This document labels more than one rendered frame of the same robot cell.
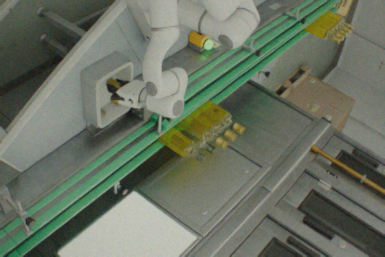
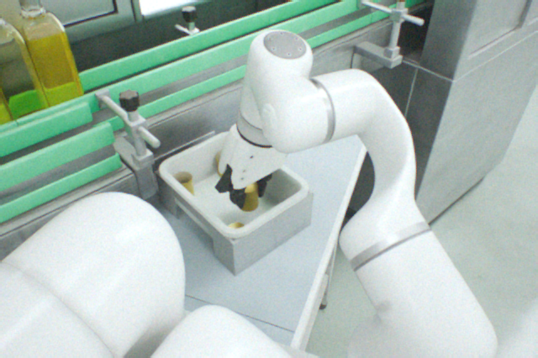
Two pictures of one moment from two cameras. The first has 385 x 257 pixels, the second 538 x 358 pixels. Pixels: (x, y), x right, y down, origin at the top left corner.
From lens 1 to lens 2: 1.36 m
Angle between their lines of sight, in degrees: 69
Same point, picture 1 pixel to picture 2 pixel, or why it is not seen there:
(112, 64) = (266, 234)
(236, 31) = (153, 255)
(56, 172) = not seen: hidden behind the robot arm
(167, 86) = (362, 82)
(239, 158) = not seen: outside the picture
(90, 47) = (319, 264)
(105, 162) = (224, 70)
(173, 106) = (305, 48)
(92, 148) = (232, 105)
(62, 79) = (341, 207)
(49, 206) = (321, 27)
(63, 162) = not seen: hidden behind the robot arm
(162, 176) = (71, 18)
